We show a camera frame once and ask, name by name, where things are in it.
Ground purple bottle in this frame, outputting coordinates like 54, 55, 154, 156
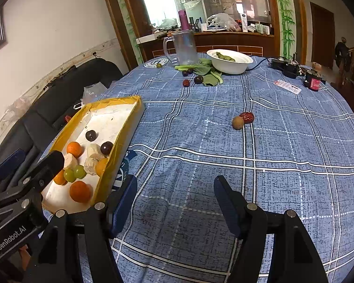
178, 9, 190, 31

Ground green leaves in bowl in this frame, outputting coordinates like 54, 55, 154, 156
215, 51, 237, 62

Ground brown wooden door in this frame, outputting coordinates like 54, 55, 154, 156
309, 2, 336, 69

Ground green bok choy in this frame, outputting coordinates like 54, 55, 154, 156
174, 58, 225, 87

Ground yellow cardboard tray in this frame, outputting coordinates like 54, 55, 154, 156
41, 95, 145, 215

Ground plastic bag with food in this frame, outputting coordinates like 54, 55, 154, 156
207, 13, 243, 33

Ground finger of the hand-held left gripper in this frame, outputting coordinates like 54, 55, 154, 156
0, 150, 66, 213
0, 150, 26, 184

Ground black electronic device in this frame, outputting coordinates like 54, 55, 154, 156
268, 58, 302, 79

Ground white printed card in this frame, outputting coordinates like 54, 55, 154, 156
273, 80, 302, 94

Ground dark figurine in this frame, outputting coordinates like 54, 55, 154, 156
334, 37, 350, 72

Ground wooden glass partition cabinet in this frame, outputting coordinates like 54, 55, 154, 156
98, 0, 308, 72

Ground blue plaid tablecloth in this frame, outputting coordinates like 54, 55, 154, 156
40, 53, 354, 283

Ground clear plastic bag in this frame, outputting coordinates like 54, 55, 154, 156
82, 82, 110, 105

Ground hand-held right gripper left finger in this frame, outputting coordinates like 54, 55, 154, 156
21, 175, 138, 283

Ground black cable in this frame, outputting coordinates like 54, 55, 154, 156
246, 57, 272, 72

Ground white flat box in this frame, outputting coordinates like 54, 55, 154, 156
135, 32, 166, 45

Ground bamboo wall decal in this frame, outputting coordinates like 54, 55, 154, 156
272, 0, 296, 60

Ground black sofa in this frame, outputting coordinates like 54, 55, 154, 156
0, 58, 125, 189

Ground white bowl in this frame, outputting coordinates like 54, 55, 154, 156
206, 49, 254, 75

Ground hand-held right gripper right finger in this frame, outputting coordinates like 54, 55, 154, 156
214, 175, 329, 283

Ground white round printed pad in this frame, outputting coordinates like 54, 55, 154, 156
143, 57, 169, 69

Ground clear glass pitcher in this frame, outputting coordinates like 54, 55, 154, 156
163, 30, 199, 65

